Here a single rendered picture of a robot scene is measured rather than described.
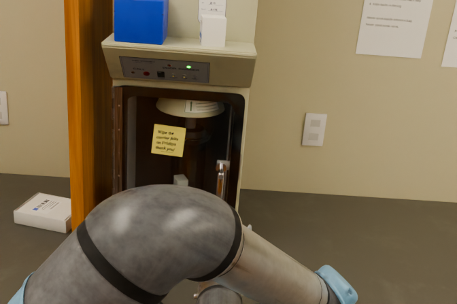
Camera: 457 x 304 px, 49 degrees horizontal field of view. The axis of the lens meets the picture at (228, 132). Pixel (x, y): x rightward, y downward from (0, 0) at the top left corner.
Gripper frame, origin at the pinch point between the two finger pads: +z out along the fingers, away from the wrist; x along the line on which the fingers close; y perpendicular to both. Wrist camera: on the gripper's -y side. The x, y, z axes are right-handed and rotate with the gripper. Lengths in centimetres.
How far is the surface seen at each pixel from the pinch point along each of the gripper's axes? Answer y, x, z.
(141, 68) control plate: 30.5, 19.3, 16.1
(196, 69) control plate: 31.4, 7.4, 15.2
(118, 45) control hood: 36.2, 23.3, 11.0
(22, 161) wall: -17, 66, 65
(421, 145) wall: -2, -68, 66
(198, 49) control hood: 36.4, 7.0, 11.3
